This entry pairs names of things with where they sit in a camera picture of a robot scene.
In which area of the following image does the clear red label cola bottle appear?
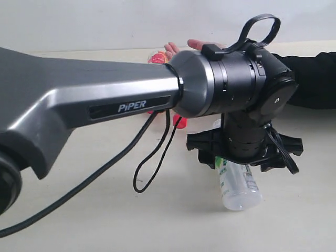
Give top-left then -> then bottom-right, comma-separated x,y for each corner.
150,110 -> 188,133

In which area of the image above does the thin black cord loop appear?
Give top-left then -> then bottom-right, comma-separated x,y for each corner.
133,109 -> 184,194

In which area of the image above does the person's open bare hand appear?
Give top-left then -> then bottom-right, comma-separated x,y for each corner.
164,39 -> 226,60

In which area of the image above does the flat black ribbon cable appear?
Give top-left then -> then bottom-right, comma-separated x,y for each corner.
202,13 -> 281,62

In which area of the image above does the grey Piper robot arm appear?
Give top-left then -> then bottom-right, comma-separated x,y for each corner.
1,40 -> 303,212

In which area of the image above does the yellow drink bottle red cap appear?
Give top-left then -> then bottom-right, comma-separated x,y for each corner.
147,51 -> 169,64

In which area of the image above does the black sleeved forearm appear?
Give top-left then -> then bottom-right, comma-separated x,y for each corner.
274,52 -> 335,110

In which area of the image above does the green white label bottle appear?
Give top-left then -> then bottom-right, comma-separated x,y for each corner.
215,156 -> 262,211

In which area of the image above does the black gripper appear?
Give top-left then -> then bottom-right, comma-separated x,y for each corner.
186,128 -> 303,173

